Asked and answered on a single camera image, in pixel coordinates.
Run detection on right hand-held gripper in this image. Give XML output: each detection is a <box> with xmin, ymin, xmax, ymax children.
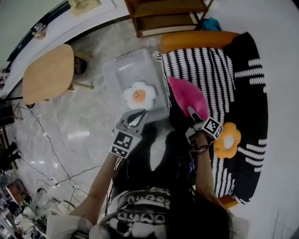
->
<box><xmin>185</xmin><ymin>105</ymin><xmax>224</xmax><ymax>148</ymax></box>

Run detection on pink star plush pillow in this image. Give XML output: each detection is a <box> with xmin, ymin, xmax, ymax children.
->
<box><xmin>168</xmin><ymin>76</ymin><xmax>210</xmax><ymax>121</ymax></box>

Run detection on person's black white printed shirt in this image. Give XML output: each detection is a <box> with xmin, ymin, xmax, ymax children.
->
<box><xmin>46</xmin><ymin>189</ymin><xmax>250</xmax><ymax>239</ymax></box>

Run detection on orange flower plush pillow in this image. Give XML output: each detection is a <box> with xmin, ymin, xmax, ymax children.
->
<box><xmin>214</xmin><ymin>121</ymin><xmax>242</xmax><ymax>160</ymax></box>

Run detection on person's black trousers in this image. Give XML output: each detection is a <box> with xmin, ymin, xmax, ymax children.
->
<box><xmin>112</xmin><ymin>121</ymin><xmax>197</xmax><ymax>194</ymax></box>

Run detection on person's left forearm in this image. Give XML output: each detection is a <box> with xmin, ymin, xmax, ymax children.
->
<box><xmin>69</xmin><ymin>153</ymin><xmax>124</xmax><ymax>226</ymax></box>

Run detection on dark wooden shelf rack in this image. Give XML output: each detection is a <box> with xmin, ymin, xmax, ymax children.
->
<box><xmin>123</xmin><ymin>0</ymin><xmax>214</xmax><ymax>38</ymax></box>

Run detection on clear plastic storage bin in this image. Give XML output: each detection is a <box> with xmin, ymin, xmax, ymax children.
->
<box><xmin>100</xmin><ymin>48</ymin><xmax>170</xmax><ymax>123</ymax></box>

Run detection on teal plush item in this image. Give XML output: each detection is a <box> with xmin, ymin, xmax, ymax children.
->
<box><xmin>201</xmin><ymin>17</ymin><xmax>222</xmax><ymax>32</ymax></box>

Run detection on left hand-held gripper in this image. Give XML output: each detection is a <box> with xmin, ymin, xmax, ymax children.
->
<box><xmin>109</xmin><ymin>108</ymin><xmax>149</xmax><ymax>160</ymax></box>

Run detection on beige tote bag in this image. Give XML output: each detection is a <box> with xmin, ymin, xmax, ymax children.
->
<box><xmin>69</xmin><ymin>0</ymin><xmax>102</xmax><ymax>17</ymax></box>

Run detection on white fried egg plush pillow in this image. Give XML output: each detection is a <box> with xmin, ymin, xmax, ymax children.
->
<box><xmin>123</xmin><ymin>81</ymin><xmax>157</xmax><ymax>110</ymax></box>

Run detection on person's right forearm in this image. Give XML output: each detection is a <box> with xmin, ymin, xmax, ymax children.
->
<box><xmin>193</xmin><ymin>135</ymin><xmax>217</xmax><ymax>199</ymax></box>

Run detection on light wooden oval stool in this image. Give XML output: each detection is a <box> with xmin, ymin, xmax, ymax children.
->
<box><xmin>21</xmin><ymin>43</ymin><xmax>94</xmax><ymax>105</ymax></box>

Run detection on black floor cable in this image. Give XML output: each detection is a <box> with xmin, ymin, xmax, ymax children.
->
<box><xmin>11</xmin><ymin>102</ymin><xmax>103</xmax><ymax>187</ymax></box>

